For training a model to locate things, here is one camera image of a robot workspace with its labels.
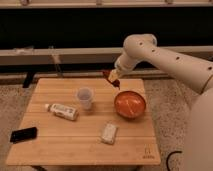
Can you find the white wrapped packet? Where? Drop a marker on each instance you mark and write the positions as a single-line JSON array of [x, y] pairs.
[[109, 133]]

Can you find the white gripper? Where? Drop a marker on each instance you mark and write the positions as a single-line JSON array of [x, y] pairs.
[[114, 75]]

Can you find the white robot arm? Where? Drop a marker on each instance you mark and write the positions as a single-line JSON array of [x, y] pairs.
[[195, 73]]

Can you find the orange ceramic bowl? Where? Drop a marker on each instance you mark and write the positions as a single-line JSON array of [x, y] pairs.
[[129, 104]]

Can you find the clear plastic cup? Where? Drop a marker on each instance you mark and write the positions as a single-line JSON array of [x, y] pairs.
[[85, 97]]

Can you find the white plastic bottle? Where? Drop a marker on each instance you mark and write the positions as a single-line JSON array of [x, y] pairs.
[[62, 111]]

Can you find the light wooden table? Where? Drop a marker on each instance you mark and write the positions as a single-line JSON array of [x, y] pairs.
[[65, 142]]

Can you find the black phone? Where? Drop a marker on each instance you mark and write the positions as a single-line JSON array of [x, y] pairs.
[[23, 135]]

